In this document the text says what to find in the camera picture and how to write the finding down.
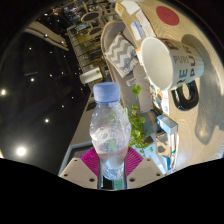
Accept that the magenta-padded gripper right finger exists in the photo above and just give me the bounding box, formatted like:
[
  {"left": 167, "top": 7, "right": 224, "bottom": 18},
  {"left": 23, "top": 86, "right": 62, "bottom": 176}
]
[{"left": 123, "top": 146, "right": 166, "bottom": 190}]

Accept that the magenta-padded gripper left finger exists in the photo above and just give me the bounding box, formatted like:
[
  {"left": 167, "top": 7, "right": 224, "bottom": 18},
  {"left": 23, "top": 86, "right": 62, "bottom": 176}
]
[{"left": 59, "top": 146, "right": 102, "bottom": 190}]

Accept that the clear plastic water bottle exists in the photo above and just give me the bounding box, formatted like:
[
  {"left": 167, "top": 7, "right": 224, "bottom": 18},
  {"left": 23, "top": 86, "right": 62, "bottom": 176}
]
[{"left": 89, "top": 81, "right": 133, "bottom": 182}]

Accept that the framed colourful window poster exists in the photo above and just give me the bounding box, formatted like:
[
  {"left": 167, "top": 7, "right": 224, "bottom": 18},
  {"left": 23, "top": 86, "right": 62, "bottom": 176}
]
[{"left": 71, "top": 145, "right": 94, "bottom": 162}]

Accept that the green potted plant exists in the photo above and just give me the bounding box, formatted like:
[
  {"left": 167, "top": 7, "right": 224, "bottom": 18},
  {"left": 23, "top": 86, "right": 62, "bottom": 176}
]
[{"left": 124, "top": 84, "right": 168, "bottom": 158}]

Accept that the small blue white carton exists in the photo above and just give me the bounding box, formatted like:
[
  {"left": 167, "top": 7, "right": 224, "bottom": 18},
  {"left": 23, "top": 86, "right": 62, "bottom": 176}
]
[{"left": 156, "top": 114, "right": 179, "bottom": 136}]

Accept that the group of ceiling lights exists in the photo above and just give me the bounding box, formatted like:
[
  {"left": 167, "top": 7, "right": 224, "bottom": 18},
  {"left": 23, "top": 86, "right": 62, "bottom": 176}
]
[{"left": 0, "top": 33, "right": 84, "bottom": 158}]

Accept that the white round pillar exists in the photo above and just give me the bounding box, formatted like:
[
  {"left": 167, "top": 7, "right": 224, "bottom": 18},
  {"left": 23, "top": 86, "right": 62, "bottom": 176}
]
[{"left": 79, "top": 67, "right": 104, "bottom": 85}]

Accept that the grey white chevron cushion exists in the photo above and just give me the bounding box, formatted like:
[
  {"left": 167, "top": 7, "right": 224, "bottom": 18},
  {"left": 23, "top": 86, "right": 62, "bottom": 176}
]
[{"left": 104, "top": 33, "right": 139, "bottom": 78}]

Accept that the small blue white card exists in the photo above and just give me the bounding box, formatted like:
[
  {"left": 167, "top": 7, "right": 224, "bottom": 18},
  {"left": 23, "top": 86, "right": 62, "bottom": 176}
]
[{"left": 130, "top": 20, "right": 145, "bottom": 42}]

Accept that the grey sofa with wooden trim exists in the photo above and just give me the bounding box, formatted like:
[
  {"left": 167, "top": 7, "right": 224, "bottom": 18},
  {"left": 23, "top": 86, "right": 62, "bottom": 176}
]
[{"left": 99, "top": 19, "right": 154, "bottom": 114}]

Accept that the group of dining chairs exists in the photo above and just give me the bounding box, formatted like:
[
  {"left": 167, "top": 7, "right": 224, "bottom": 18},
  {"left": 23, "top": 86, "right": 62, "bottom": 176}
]
[{"left": 63, "top": 0, "right": 118, "bottom": 68}]

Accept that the flat round red coaster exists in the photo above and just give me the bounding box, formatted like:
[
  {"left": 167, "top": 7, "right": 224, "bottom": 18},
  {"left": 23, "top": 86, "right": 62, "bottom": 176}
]
[{"left": 155, "top": 5, "right": 180, "bottom": 27}]

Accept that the yellow square table card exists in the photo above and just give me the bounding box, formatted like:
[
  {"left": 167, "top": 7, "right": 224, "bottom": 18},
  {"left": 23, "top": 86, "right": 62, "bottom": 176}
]
[{"left": 114, "top": 2, "right": 125, "bottom": 17}]

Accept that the white paper napkin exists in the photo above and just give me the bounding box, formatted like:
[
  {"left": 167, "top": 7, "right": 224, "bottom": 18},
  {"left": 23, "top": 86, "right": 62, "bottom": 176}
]
[{"left": 119, "top": 0, "right": 143, "bottom": 16}]

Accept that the white mug with black handle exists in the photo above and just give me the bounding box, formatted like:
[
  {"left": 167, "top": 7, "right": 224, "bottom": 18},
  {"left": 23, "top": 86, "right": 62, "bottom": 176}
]
[{"left": 139, "top": 35, "right": 205, "bottom": 112}]

